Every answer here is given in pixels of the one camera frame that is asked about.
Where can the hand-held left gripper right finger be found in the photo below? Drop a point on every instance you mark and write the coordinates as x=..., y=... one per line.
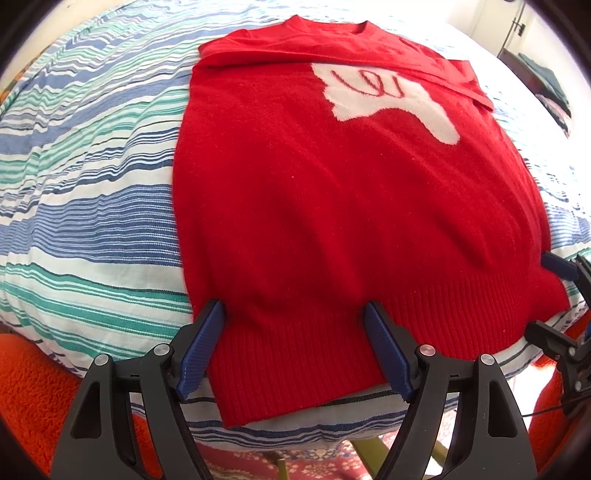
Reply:
x=388, y=355

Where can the orange patterned pillow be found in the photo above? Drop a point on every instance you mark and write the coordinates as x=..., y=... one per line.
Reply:
x=11, y=83

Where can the white door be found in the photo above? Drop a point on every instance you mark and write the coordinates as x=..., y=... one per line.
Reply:
x=501, y=27

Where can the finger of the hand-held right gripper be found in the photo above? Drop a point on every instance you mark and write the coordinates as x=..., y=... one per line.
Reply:
x=559, y=266
x=551, y=339

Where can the pile of clothes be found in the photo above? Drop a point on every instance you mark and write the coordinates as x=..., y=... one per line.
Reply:
x=547, y=87

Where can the blue green striped blanket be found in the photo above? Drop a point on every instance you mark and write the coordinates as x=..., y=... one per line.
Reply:
x=92, y=217

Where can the orange fleece blanket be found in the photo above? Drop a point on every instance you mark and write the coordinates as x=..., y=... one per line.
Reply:
x=37, y=397

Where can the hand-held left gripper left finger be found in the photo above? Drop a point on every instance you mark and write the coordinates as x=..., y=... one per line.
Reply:
x=198, y=350

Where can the red sweater with white motif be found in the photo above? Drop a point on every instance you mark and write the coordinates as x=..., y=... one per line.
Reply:
x=323, y=207

